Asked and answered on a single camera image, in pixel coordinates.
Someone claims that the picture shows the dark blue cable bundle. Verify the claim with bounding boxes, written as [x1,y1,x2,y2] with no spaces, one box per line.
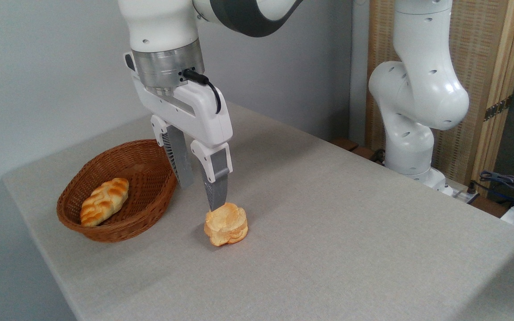
[471,169,514,210]

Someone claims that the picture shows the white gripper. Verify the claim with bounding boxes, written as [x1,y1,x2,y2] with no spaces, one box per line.
[124,52,234,212]

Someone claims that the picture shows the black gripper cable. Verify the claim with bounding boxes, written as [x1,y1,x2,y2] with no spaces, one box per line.
[182,68,222,115]

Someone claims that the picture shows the grey table cloth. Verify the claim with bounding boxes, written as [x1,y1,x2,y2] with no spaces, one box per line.
[2,102,514,321]

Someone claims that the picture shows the dark metal screen hinge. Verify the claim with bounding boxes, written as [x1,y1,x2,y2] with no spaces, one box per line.
[484,95,513,122]

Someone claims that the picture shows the brown wicker basket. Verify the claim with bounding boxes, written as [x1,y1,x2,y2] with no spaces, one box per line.
[56,139,178,243]

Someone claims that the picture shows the brown wooden block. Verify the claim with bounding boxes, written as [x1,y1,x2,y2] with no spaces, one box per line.
[330,137,377,161]

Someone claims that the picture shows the round puffy bread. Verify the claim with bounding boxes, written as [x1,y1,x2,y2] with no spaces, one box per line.
[204,202,249,247]

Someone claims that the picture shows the braided long bread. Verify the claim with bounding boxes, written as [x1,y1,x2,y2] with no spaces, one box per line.
[80,178,130,228]

